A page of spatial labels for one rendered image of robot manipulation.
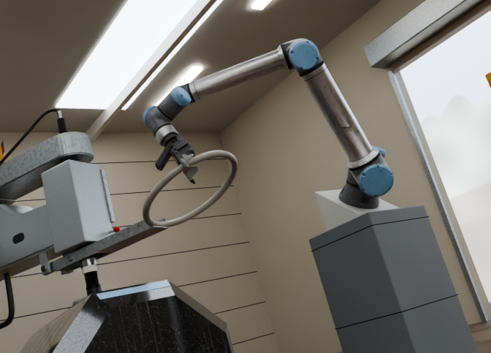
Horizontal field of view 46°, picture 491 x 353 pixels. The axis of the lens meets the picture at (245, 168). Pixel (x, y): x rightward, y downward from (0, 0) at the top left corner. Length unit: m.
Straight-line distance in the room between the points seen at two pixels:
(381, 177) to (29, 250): 1.73
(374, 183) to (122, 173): 6.71
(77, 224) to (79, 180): 0.23
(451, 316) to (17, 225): 2.11
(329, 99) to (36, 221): 1.56
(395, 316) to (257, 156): 7.02
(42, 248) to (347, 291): 1.47
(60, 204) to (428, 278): 1.73
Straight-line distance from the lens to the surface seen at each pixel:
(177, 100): 2.43
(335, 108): 2.42
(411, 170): 7.28
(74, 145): 2.97
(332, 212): 2.72
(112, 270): 8.34
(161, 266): 8.68
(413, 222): 2.70
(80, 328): 2.25
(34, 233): 3.05
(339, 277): 2.65
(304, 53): 2.37
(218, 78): 2.54
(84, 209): 2.87
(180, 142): 2.41
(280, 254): 9.08
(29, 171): 3.11
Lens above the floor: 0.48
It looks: 16 degrees up
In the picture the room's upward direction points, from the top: 16 degrees counter-clockwise
